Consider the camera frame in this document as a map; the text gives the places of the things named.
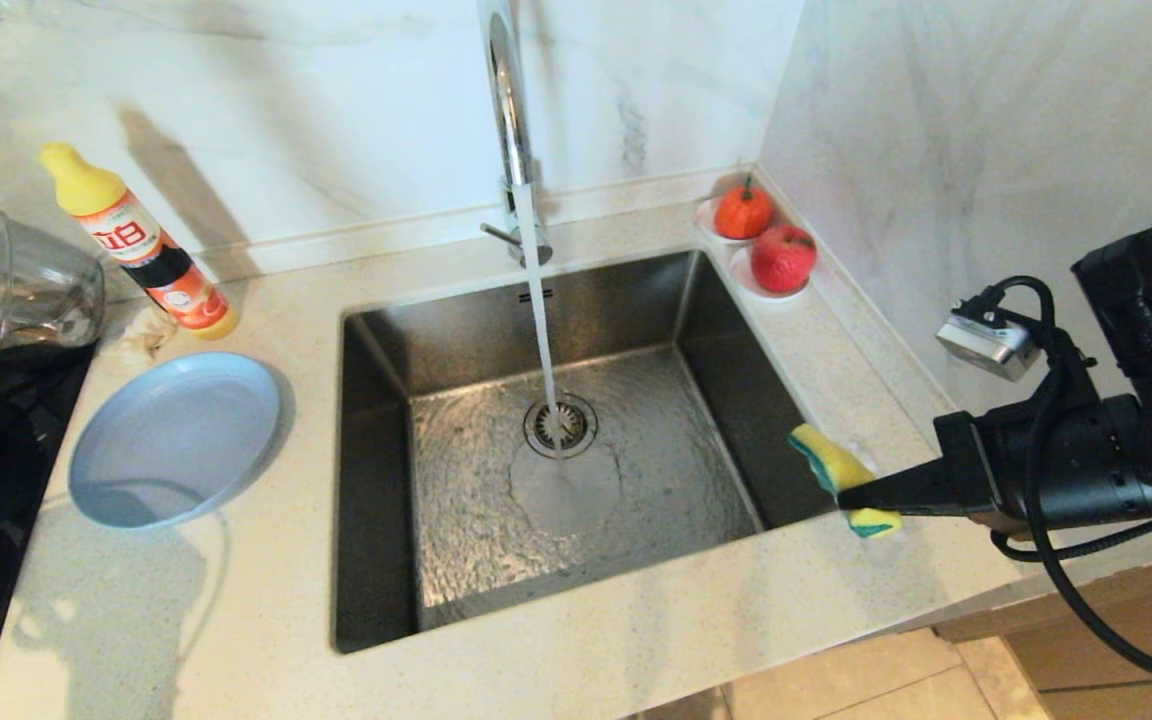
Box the yellow green sponge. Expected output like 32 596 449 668
787 422 905 541

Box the grey plate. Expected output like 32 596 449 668
67 351 283 530

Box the orange dish soap bottle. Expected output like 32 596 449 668
39 141 240 342

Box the stainless steel sink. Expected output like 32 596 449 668
332 250 855 656

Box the wooden cabinet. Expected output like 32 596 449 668
936 545 1152 720

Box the red toy apple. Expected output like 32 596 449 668
751 224 819 295

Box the small white dish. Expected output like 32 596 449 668
695 195 774 245
729 244 810 301

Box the orange toy pumpkin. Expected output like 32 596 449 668
714 177 775 241

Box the metal drain strainer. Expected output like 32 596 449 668
523 393 600 461

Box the chrome faucet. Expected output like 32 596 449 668
476 0 554 269

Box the clear glass jug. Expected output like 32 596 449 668
0 207 106 348

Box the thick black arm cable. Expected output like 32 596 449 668
949 274 1152 694

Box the braided black arm cable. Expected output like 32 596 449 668
990 510 1152 564

